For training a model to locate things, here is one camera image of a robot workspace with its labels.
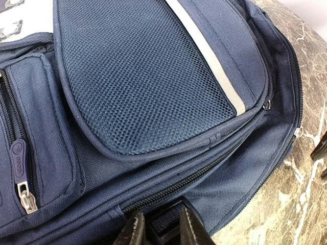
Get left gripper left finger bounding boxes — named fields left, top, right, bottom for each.
left=119, top=211, right=146, bottom=245

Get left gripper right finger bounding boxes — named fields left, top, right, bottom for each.
left=179, top=208, right=215, bottom=245

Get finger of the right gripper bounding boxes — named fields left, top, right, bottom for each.
left=309, top=137, right=327, bottom=179

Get navy blue student backpack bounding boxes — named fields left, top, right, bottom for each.
left=1, top=1, right=303, bottom=244

